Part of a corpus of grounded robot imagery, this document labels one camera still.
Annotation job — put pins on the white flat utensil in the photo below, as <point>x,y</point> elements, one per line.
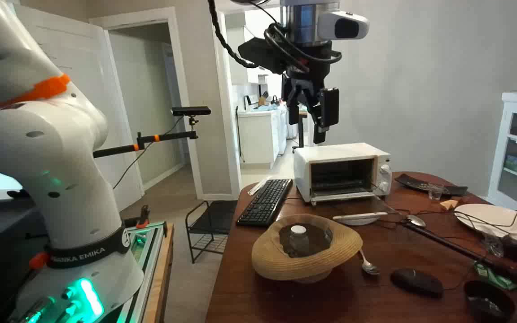
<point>360,218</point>

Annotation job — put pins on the black tripod rod orange clips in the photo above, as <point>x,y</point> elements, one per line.
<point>145,142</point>

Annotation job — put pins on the black oval object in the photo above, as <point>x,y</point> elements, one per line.
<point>416,282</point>

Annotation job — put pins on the white whiteboard panel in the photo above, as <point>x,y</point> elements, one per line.
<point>91,72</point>

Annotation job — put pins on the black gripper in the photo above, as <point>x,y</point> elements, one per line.
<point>304,81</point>

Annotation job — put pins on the small tan object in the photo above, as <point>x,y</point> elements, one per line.
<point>450,205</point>

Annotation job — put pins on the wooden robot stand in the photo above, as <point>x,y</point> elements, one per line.
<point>163,270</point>

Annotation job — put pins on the wooden bowl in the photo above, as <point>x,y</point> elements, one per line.
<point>270,261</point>

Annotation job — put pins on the black stereo camera bar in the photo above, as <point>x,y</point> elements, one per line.
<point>191,110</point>

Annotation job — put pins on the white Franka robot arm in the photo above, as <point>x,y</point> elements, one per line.
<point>49,155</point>

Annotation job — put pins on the white toaster oven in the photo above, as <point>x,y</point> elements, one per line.
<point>342,173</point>

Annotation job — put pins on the black metal chair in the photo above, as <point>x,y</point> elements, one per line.
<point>215,218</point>

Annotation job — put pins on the white kitchen counter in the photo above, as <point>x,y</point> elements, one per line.
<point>259,135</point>

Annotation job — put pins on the small drinking glass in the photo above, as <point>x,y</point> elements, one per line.
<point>435,192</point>

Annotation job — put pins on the small shiny glass cup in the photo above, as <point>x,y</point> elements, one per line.
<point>495,244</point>

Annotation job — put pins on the long black rod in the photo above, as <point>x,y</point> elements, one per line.
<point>450,244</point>

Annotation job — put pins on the black computer keyboard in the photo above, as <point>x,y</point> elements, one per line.
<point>265,203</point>

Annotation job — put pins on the silver metal spoon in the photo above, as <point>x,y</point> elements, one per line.
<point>369,266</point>
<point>416,221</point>

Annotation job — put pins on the black flat tray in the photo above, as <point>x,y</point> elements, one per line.
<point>430,183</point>

